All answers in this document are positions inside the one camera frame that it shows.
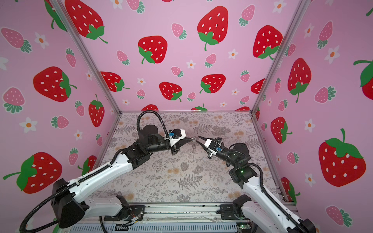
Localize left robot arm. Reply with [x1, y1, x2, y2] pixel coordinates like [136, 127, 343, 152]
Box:
[51, 125, 193, 229]

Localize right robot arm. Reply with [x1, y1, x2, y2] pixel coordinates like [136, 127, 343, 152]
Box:
[198, 136, 316, 233]

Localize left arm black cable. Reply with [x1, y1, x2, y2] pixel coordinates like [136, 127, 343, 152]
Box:
[136, 110, 170, 137]

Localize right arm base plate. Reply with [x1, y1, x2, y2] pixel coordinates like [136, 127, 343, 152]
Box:
[220, 203, 260, 220]

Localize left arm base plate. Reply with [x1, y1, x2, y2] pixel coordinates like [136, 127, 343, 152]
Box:
[104, 205, 146, 221]

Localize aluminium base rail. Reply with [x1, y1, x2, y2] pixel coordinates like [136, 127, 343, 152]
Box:
[58, 202, 304, 233]

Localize right aluminium corner post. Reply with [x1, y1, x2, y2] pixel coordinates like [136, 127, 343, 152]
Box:
[251, 0, 311, 116]

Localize aluminium corner post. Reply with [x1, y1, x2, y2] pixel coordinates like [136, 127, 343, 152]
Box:
[251, 0, 311, 116]
[51, 0, 121, 115]

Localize left aluminium corner post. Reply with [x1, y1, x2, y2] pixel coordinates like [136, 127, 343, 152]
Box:
[51, 0, 121, 115]

